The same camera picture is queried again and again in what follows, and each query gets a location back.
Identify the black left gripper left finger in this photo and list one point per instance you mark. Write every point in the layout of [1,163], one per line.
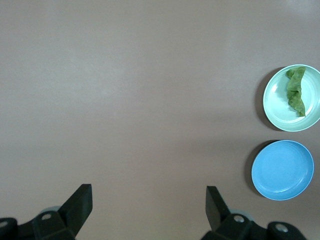
[72,215]

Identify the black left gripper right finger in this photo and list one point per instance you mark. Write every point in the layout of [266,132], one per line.
[220,215]

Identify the green lettuce leaf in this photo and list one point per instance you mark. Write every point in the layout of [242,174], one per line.
[295,100]

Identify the blue plate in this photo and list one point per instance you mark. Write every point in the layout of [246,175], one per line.
[282,170]

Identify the light green plate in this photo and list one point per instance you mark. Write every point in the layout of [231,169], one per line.
[275,105]

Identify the brown table cover sheet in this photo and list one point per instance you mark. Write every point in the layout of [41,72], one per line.
[125,100]

